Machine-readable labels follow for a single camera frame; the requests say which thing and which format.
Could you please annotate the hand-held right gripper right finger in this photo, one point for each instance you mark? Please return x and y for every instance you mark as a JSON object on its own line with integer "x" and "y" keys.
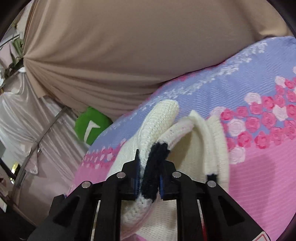
{"x": 161, "y": 185}

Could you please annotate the grey metal hoop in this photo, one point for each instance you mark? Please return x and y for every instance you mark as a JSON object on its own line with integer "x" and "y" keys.
{"x": 44, "y": 136}

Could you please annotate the white red navy knit sweater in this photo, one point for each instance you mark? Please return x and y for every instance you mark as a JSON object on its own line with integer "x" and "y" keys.
{"x": 161, "y": 120}

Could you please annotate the beige curtain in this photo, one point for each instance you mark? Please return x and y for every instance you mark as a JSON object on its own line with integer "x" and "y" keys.
{"x": 127, "y": 46}

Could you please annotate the pink floral bedsheet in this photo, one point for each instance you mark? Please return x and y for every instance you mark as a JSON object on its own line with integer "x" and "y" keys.
{"x": 259, "y": 162}

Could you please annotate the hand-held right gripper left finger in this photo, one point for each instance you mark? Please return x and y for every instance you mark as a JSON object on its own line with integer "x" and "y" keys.
{"x": 137, "y": 176}

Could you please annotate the green pillow with white mark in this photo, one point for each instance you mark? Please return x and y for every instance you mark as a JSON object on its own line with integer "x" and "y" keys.
{"x": 92, "y": 120}

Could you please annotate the silvery white curtain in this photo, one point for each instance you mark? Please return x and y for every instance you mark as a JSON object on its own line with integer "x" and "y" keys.
{"x": 30, "y": 115}

